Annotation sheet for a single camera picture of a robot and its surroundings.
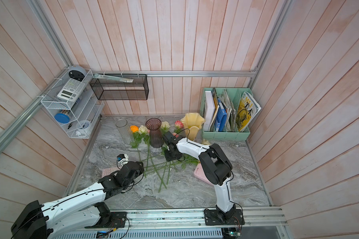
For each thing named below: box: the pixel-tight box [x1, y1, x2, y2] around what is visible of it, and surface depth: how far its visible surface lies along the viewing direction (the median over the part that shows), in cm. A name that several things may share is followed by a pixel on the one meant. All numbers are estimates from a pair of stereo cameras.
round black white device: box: [68, 65, 87, 82], surface depth 83 cm
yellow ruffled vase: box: [180, 112, 206, 141], surface depth 94 cm
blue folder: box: [214, 98, 228, 132], surface depth 97 cm
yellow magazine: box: [235, 91, 262, 133], surface depth 100 cm
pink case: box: [193, 162, 214, 186], surface depth 88 cm
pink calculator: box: [101, 166, 122, 178], surface depth 91 cm
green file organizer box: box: [199, 87, 254, 141], surface depth 100 cm
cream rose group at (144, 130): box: [138, 124, 152, 171], surface depth 105 cm
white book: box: [203, 90, 215, 132], surface depth 95 cm
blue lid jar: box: [53, 109, 71, 124], surface depth 79 cm
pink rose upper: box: [174, 119, 184, 134], surface depth 112 cm
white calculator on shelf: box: [56, 77, 86, 102], surface depth 79 cm
